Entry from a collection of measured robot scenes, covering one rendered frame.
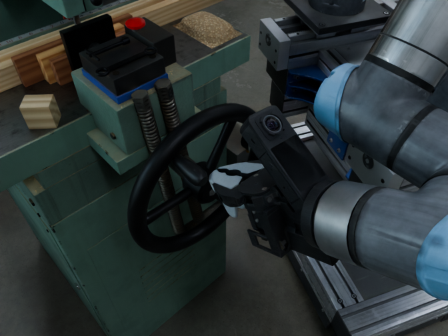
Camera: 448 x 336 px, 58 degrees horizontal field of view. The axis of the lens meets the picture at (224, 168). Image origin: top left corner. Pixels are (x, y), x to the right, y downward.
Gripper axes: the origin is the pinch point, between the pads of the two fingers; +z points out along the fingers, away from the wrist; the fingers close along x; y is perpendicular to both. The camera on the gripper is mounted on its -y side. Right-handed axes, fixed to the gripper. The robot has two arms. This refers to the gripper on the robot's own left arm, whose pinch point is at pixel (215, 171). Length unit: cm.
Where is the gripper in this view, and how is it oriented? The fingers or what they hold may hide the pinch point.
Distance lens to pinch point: 55.1
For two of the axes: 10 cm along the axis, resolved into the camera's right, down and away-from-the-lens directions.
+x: 7.5, -4.7, 4.6
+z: -5.7, -1.2, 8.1
